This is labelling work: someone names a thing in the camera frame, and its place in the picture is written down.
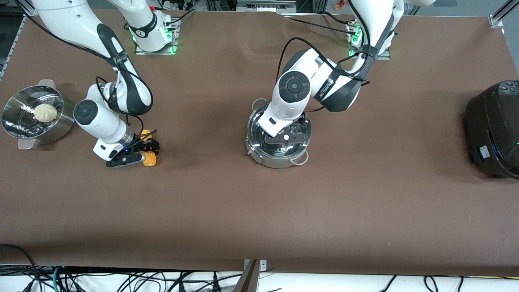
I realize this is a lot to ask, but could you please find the yellow corn cob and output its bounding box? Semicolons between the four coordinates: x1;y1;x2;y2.
140;129;158;167

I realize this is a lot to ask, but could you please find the glass pot lid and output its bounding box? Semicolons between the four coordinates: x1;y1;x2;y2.
247;100;312;159

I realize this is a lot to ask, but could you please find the grey steel pot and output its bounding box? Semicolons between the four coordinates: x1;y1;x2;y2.
245;98;312;169

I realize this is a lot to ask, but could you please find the steel steamer pot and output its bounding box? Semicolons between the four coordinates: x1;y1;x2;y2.
2;79;77;150

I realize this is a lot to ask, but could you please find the brown table mat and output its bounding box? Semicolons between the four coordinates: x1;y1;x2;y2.
0;6;519;277

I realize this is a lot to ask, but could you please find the white steamed bun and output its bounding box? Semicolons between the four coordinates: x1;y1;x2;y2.
33;103;58;123

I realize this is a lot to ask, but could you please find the grey metal box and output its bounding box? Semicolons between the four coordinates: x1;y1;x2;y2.
236;0;297;13

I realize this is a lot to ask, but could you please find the brown metal bar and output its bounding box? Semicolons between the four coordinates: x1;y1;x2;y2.
233;260;260;292

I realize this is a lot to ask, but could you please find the black rice cooker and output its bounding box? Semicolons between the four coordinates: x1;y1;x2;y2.
465;80;519;180

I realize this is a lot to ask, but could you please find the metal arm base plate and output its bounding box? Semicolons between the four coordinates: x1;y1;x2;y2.
135;18;179;55
348;22;392;60

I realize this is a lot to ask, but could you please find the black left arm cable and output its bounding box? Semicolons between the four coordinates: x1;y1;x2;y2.
278;0;375;112

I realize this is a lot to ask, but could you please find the black table cable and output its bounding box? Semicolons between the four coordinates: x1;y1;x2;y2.
284;12;354;35

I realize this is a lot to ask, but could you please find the thick black floor cable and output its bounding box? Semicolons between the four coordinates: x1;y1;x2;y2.
0;244;39;284

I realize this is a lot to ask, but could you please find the aluminium frame extrusion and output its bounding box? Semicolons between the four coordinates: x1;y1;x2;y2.
489;0;519;28

